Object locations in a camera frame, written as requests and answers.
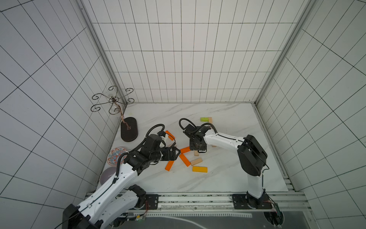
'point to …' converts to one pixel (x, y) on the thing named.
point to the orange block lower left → (169, 165)
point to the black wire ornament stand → (129, 126)
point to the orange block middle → (185, 150)
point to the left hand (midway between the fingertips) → (171, 154)
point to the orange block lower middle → (185, 160)
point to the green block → (204, 119)
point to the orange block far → (170, 136)
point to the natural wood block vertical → (196, 153)
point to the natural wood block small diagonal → (196, 161)
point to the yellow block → (202, 169)
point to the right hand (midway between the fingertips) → (195, 144)
